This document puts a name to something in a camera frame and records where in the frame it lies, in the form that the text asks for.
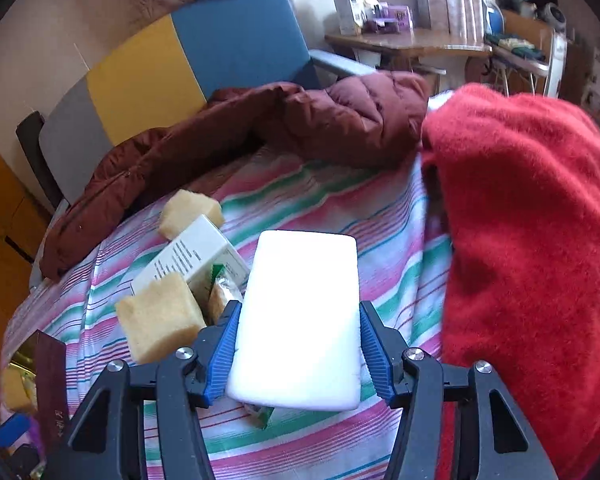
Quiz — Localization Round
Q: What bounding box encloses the yellow sponge block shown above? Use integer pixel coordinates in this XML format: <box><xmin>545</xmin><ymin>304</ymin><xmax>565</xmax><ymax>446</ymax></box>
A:
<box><xmin>158</xmin><ymin>190</ymin><xmax>225</xmax><ymax>240</ymax></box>
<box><xmin>116</xmin><ymin>273</ymin><xmax>207</xmax><ymax>364</ymax></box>

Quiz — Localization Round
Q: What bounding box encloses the green cracker pack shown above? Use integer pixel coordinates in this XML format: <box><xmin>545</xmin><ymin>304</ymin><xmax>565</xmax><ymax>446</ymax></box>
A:
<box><xmin>205</xmin><ymin>263</ymin><xmax>274</xmax><ymax>429</ymax></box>

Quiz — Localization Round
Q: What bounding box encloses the white soap bar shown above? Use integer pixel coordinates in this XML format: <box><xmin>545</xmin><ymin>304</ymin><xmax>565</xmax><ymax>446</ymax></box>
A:
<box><xmin>226</xmin><ymin>231</ymin><xmax>362</xmax><ymax>412</ymax></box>

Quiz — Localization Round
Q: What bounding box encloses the white rectangular carton box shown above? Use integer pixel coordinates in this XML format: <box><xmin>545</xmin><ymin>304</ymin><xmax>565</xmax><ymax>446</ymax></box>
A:
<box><xmin>131</xmin><ymin>214</ymin><xmax>250</xmax><ymax>304</ymax></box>

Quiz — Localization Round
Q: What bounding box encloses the striped pink green tablecloth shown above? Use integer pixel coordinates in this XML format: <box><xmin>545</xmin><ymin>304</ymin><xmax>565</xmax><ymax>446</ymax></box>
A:
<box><xmin>3</xmin><ymin>148</ymin><xmax>452</xmax><ymax>479</ymax></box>

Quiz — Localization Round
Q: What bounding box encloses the red fleece blanket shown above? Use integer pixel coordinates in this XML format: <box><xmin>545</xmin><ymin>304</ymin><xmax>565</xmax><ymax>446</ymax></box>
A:
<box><xmin>422</xmin><ymin>84</ymin><xmax>600</xmax><ymax>479</ymax></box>

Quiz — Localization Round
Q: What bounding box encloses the dark red puffer jacket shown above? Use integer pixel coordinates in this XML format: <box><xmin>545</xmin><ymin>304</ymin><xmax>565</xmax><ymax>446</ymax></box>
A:
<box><xmin>40</xmin><ymin>70</ymin><xmax>430</xmax><ymax>282</ymax></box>

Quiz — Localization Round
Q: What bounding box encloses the folding chair with clothes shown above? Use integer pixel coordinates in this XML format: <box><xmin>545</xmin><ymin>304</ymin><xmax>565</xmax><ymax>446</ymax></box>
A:
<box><xmin>480</xmin><ymin>2</ymin><xmax>568</xmax><ymax>98</ymax></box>

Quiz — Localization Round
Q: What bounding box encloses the wooden side desk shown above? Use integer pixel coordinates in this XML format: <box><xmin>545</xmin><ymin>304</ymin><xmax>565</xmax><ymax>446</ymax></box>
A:
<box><xmin>325</xmin><ymin>28</ymin><xmax>492</xmax><ymax>93</ymax></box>

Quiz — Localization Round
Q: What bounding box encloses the grey yellow blue chair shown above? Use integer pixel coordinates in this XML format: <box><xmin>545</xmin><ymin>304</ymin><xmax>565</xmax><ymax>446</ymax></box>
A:
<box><xmin>16</xmin><ymin>0</ymin><xmax>372</xmax><ymax>210</ymax></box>

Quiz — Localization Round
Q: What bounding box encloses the purple box on desk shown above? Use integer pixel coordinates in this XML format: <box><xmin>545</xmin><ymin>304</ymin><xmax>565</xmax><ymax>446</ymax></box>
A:
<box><xmin>363</xmin><ymin>2</ymin><xmax>414</xmax><ymax>34</ymax></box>

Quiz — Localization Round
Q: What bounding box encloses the white carton on desk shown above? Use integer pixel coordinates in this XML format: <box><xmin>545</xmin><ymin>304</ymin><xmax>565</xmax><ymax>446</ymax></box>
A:
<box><xmin>333</xmin><ymin>0</ymin><xmax>365</xmax><ymax>36</ymax></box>

